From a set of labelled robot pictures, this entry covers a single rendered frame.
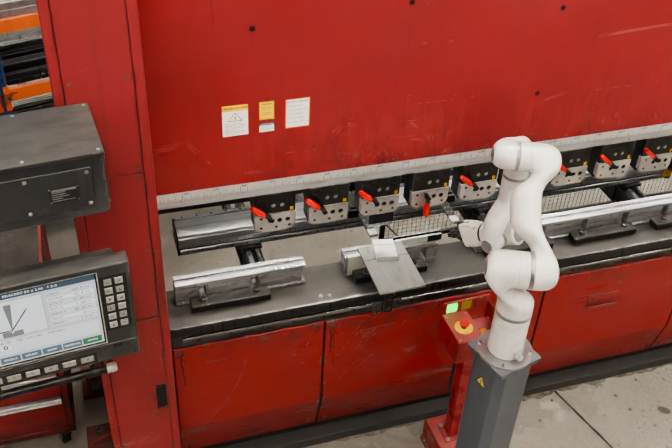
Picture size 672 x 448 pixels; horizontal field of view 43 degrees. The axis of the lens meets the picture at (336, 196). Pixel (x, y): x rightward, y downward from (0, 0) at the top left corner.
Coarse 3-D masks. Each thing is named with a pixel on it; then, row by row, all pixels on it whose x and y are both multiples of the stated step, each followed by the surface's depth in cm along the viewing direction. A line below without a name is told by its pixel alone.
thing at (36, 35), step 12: (12, 36) 439; (24, 36) 436; (36, 36) 433; (0, 48) 424; (12, 48) 425; (24, 48) 426; (36, 48) 428; (12, 60) 412; (24, 60) 414; (36, 60) 413; (0, 72) 408; (12, 72) 409; (24, 72) 409; (36, 72) 412; (12, 84) 408
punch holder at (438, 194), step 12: (444, 168) 319; (408, 180) 322; (420, 180) 318; (432, 180) 320; (444, 180) 322; (408, 192) 325; (420, 192) 322; (432, 192) 324; (444, 192) 325; (408, 204) 327; (420, 204) 325; (432, 204) 327
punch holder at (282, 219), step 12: (288, 192) 303; (252, 204) 306; (264, 204) 303; (276, 204) 305; (288, 204) 306; (252, 216) 312; (276, 216) 307; (288, 216) 309; (264, 228) 309; (276, 228) 311; (288, 228) 313
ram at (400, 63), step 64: (192, 0) 250; (256, 0) 256; (320, 0) 263; (384, 0) 269; (448, 0) 277; (512, 0) 284; (576, 0) 292; (640, 0) 300; (192, 64) 262; (256, 64) 269; (320, 64) 276; (384, 64) 284; (448, 64) 291; (512, 64) 300; (576, 64) 308; (640, 64) 318; (192, 128) 276; (256, 128) 283; (320, 128) 291; (384, 128) 299; (448, 128) 308; (512, 128) 317; (576, 128) 327; (256, 192) 299
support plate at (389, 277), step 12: (360, 252) 331; (372, 252) 331; (372, 264) 325; (384, 264) 326; (396, 264) 326; (408, 264) 326; (372, 276) 320; (384, 276) 320; (396, 276) 321; (408, 276) 321; (420, 276) 321; (384, 288) 315; (396, 288) 315; (408, 288) 316
